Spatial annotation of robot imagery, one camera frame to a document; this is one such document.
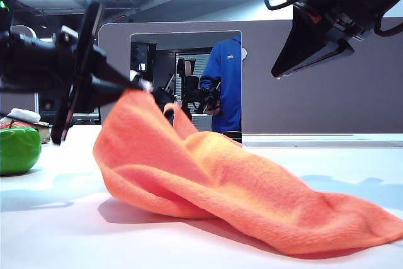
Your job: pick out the white round adhesive hook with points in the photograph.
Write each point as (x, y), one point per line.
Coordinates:
(245, 54)

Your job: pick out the silver framed rectangular mirror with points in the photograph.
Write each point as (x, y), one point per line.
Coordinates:
(189, 40)

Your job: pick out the long grey desk partition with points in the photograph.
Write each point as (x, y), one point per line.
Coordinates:
(315, 99)

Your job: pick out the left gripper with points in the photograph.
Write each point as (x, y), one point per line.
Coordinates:
(78, 70)

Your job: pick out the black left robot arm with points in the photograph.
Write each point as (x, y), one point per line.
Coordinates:
(25, 61)

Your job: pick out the green apple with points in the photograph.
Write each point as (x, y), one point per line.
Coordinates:
(19, 149)

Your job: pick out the short grey desk partition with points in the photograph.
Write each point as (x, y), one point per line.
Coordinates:
(19, 102)

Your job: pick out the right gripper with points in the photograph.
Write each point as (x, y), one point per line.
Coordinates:
(333, 1)

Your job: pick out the brown tissue box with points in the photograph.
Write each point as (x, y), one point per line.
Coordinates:
(42, 130)

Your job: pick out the orange microfibre cloth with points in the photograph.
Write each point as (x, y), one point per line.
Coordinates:
(252, 187)

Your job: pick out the white tissue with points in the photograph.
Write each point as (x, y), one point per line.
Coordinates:
(23, 114)

